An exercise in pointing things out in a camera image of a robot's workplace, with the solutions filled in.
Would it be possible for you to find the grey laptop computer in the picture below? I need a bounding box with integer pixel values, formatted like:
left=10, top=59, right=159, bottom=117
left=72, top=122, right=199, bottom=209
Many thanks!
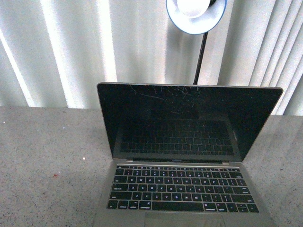
left=94, top=82, right=283, bottom=227

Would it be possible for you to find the white pleated curtain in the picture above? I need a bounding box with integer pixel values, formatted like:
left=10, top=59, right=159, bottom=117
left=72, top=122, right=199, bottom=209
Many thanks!
left=0, top=0, right=303, bottom=115

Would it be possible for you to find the blue gooseneck desk lamp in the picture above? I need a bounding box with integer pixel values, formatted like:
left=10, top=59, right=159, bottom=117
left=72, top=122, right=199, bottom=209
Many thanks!
left=166, top=0, right=228, bottom=85

